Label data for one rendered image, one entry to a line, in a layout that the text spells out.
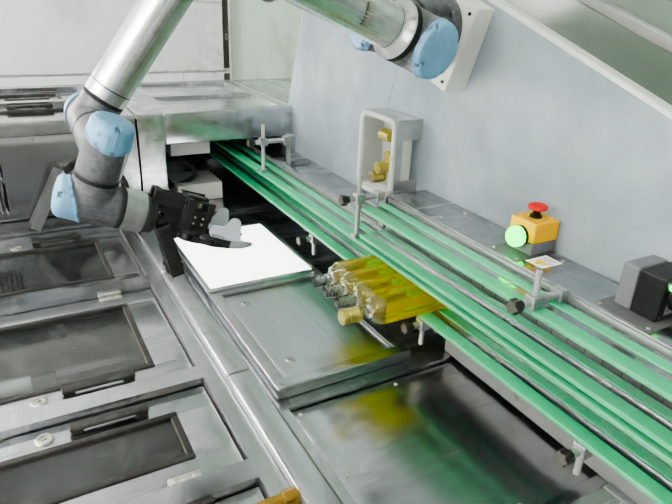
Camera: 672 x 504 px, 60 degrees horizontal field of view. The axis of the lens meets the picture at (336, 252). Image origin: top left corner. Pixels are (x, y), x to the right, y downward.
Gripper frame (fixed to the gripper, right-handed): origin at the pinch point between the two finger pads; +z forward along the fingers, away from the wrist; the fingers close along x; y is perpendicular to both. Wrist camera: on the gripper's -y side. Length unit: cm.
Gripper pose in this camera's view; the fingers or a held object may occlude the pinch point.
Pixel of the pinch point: (239, 241)
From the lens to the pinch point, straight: 120.5
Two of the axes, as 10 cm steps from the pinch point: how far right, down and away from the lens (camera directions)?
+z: 8.1, 1.6, 5.7
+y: 3.3, -9.2, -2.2
